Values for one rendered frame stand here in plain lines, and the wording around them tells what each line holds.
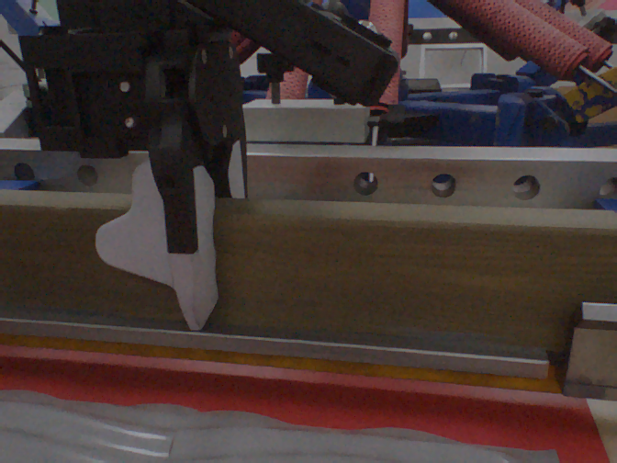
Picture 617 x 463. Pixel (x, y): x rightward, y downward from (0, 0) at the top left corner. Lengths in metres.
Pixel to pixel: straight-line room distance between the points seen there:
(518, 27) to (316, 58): 0.65
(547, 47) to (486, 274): 0.62
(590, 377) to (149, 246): 0.22
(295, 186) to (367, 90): 0.27
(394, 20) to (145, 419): 0.66
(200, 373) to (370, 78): 0.20
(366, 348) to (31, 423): 0.18
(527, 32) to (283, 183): 0.48
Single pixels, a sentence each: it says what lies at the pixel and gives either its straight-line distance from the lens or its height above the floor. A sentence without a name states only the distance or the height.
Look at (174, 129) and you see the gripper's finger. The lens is 0.25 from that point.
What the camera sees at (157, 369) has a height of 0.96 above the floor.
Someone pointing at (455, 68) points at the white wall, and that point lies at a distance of 4.42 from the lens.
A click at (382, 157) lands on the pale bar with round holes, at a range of 0.50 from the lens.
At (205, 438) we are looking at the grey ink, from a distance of 0.29.
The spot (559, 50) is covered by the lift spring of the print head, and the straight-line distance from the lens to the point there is 0.87.
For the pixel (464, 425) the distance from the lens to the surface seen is 0.31.
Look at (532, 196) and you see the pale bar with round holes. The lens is 0.52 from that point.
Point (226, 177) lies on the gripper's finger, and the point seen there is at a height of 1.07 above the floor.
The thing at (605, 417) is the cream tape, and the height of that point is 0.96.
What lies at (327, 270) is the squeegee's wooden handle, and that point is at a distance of 0.29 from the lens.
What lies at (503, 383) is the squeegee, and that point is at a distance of 0.33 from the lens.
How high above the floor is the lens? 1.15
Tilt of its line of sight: 21 degrees down
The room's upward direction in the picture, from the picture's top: 1 degrees counter-clockwise
